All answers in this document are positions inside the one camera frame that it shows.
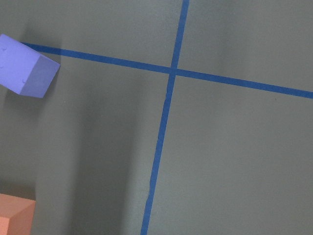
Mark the purple foam block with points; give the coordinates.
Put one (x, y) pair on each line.
(24, 70)

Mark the orange foam block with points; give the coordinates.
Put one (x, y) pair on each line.
(16, 215)

